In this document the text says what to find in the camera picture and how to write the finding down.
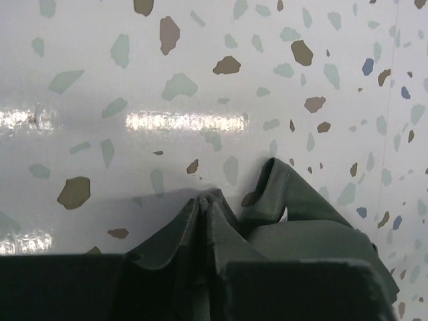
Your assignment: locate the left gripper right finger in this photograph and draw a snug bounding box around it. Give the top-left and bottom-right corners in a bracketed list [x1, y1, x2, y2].
[204, 195, 398, 320]

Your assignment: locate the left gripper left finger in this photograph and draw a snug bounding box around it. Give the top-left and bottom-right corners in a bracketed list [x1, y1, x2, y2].
[1, 199, 200, 320]

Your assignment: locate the dark grey t shirt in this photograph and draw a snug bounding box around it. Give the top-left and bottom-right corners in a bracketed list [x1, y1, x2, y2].
[239, 157, 399, 303]

